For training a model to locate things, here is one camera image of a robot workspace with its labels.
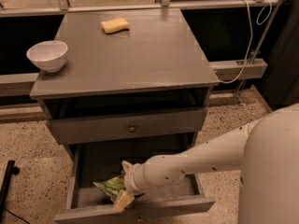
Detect green jalapeno chip bag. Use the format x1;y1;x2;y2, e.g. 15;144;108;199
93;175;124;203

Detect open grey middle drawer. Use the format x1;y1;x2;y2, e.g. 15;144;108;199
54;134;215;224

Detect white hanging cable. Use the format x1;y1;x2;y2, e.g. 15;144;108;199
216;0;274;85

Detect closed grey top drawer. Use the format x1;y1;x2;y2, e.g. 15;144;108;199
47;107;207;145

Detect yellow sponge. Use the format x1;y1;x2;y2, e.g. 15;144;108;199
101;18;130;34

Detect black stand leg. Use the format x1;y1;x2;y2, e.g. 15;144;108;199
0;160;20;220

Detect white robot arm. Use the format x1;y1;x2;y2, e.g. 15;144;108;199
113;104;299;224

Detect round drawer knob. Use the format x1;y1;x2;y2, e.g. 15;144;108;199
128;124;136;133

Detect white ceramic bowl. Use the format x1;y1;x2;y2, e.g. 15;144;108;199
26;40;68;72

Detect grey wooden drawer cabinet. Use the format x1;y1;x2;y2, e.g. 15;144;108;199
30;9;218;154

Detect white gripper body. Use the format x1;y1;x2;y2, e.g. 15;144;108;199
124;163;146;195

